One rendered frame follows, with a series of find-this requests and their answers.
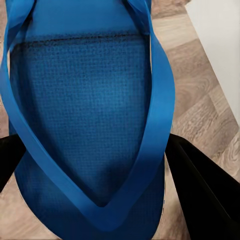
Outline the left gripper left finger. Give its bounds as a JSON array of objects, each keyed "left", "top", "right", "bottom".
[{"left": 0, "top": 133, "right": 26, "bottom": 193}]

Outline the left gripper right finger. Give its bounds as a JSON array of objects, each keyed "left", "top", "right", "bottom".
[{"left": 164, "top": 133, "right": 240, "bottom": 240}]

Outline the sandal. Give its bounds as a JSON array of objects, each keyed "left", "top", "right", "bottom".
[{"left": 0, "top": 0, "right": 175, "bottom": 240}]

